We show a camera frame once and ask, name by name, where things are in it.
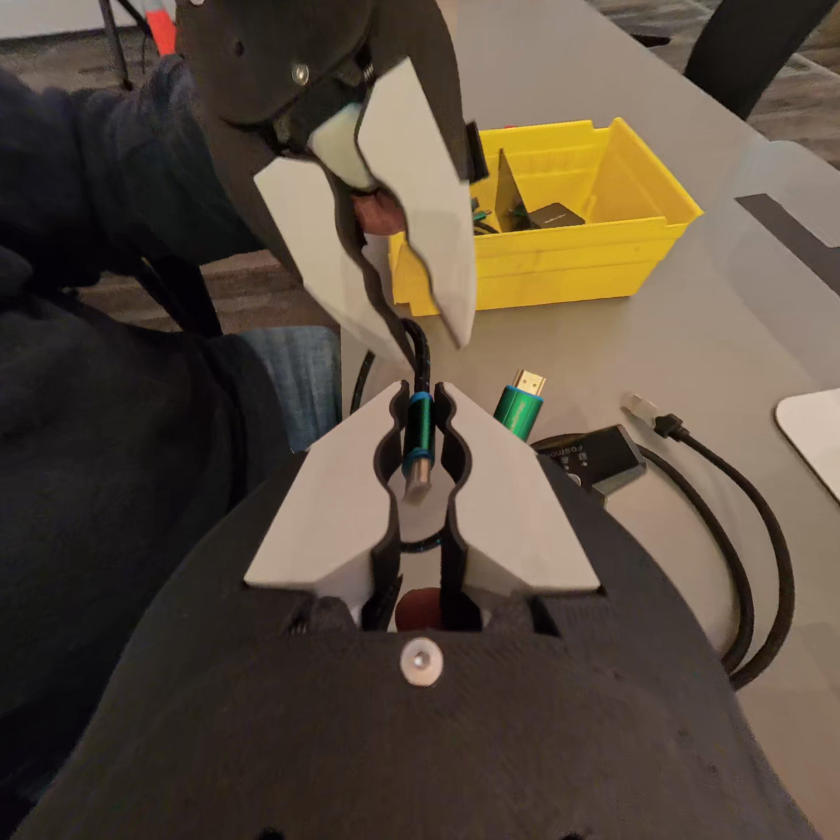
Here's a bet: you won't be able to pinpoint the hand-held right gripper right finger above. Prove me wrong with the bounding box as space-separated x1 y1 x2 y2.
436 381 601 634

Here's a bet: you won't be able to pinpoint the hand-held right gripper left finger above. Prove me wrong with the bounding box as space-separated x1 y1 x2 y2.
244 381 403 631

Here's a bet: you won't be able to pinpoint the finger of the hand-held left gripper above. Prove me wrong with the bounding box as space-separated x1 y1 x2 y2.
252 156 416 376
307 56 476 350

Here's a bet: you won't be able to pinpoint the black HDMI switch box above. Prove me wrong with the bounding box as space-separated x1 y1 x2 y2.
535 424 647 506

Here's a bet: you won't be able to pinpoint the blue-flecked HDMI cable green plugs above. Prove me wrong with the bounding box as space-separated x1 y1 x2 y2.
348 318 547 555

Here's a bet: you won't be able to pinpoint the yellow plastic bin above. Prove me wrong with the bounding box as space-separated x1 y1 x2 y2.
387 117 704 317

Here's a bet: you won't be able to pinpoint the person's left forearm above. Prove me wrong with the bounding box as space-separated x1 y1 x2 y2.
0 56 263 290

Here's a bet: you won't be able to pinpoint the person's left hand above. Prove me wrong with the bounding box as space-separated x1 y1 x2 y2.
351 190 409 237

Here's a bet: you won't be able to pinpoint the orange traffic cone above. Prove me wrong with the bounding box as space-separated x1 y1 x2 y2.
146 0 178 56

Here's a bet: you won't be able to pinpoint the small black adapter box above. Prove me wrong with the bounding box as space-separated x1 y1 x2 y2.
525 202 587 231

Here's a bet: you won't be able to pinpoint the person's jeans leg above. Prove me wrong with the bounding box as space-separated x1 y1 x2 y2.
239 326 342 454

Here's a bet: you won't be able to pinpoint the person's dark sweater torso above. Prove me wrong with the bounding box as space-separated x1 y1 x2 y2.
0 249 290 808

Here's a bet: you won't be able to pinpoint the wooden board stand white base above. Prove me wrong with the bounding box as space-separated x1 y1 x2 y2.
776 388 840 503

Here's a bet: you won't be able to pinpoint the dark chair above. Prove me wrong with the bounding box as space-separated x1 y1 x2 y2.
684 0 834 120

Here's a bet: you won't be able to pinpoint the coiled cable green plug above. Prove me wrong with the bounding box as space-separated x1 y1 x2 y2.
471 196 526 237

